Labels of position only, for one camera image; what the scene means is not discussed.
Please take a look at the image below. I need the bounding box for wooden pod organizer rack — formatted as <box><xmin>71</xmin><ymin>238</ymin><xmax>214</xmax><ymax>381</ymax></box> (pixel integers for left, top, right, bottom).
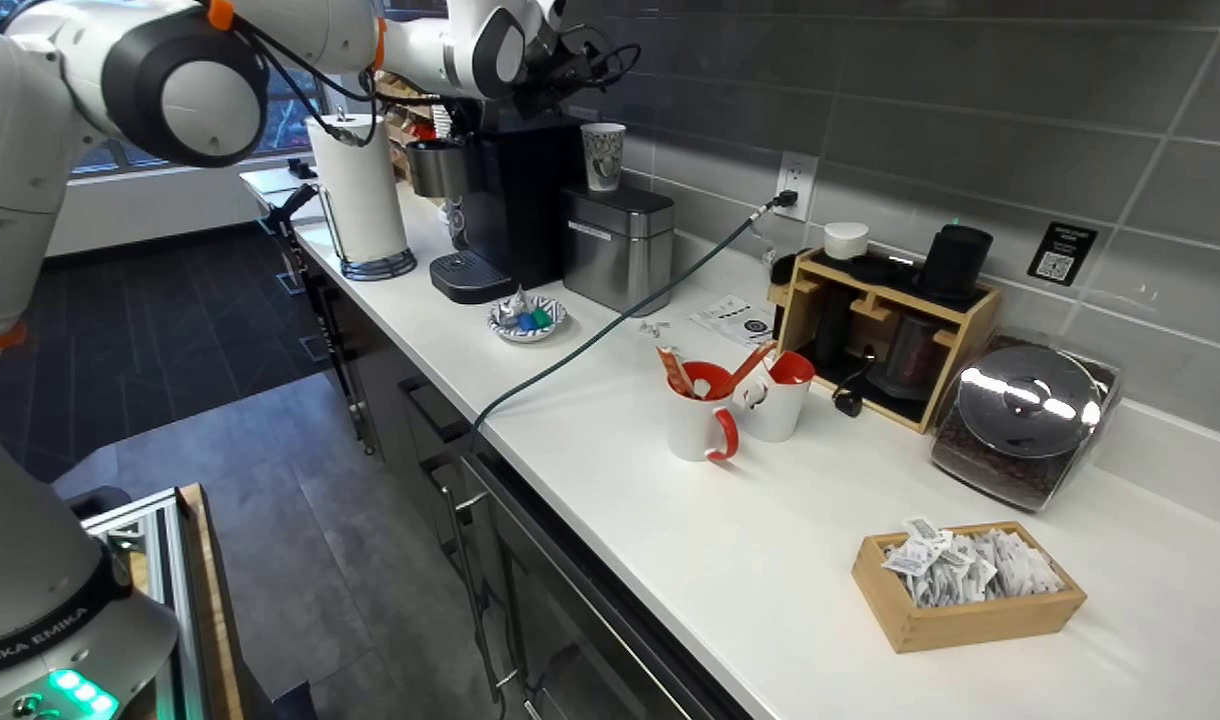
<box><xmin>769</xmin><ymin>251</ymin><xmax>1000</xmax><ymax>430</ymax></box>

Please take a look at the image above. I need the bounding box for green power cable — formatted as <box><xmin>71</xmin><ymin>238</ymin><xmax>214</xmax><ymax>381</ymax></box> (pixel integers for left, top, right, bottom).
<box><xmin>418</xmin><ymin>189</ymin><xmax>798</xmax><ymax>473</ymax></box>

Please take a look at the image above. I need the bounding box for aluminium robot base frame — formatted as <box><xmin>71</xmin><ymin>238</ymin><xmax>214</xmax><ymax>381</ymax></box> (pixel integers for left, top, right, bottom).
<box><xmin>82</xmin><ymin>484</ymin><xmax>259</xmax><ymax>720</ymax></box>

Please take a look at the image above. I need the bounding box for black Keurig coffee maker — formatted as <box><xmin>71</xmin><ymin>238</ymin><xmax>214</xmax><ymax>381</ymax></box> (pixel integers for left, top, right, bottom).
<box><xmin>407</xmin><ymin>115</ymin><xmax>585</xmax><ymax>305</ymax></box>

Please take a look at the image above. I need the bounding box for black QR code sign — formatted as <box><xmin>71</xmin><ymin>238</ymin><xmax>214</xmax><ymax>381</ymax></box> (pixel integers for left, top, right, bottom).
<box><xmin>1027</xmin><ymin>219</ymin><xmax>1095</xmax><ymax>285</ymax></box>

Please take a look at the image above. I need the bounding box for silver bin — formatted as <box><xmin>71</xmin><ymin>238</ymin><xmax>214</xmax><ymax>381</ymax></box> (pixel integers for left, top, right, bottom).
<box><xmin>562</xmin><ymin>185</ymin><xmax>674</xmax><ymax>317</ymax></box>

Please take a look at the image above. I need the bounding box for white cup on rack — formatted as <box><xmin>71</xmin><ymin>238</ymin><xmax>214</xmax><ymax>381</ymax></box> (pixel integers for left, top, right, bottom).
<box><xmin>824</xmin><ymin>219</ymin><xmax>869</xmax><ymax>259</ymax></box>

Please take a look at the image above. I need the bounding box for wooden sugar packet box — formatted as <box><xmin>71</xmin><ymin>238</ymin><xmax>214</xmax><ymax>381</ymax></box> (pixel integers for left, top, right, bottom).
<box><xmin>852</xmin><ymin>519</ymin><xmax>1085</xmax><ymax>651</ymax></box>

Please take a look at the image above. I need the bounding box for white wall outlet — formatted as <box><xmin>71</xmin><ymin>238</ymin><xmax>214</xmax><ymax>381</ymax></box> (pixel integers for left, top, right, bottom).
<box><xmin>774</xmin><ymin>153</ymin><xmax>818</xmax><ymax>219</ymax></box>

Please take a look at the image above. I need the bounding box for white red mug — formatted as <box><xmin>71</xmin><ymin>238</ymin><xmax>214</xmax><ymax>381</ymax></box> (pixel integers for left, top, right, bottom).
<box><xmin>661</xmin><ymin>348</ymin><xmax>740</xmax><ymax>464</ymax></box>
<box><xmin>735</xmin><ymin>351</ymin><xmax>815</xmax><ymax>441</ymax></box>

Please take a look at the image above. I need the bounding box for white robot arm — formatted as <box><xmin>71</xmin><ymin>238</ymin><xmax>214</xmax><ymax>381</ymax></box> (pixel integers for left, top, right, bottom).
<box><xmin>0</xmin><ymin>0</ymin><xmax>562</xmax><ymax>720</ymax></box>

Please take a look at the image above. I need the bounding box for patterned paper cup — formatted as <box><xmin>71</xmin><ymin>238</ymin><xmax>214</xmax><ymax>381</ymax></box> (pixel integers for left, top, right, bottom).
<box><xmin>578</xmin><ymin>122</ymin><xmax>623</xmax><ymax>190</ymax></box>

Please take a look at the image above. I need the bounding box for round silver lidded container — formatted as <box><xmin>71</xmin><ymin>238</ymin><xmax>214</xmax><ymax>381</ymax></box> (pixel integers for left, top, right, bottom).
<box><xmin>930</xmin><ymin>338</ymin><xmax>1117</xmax><ymax>512</ymax></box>

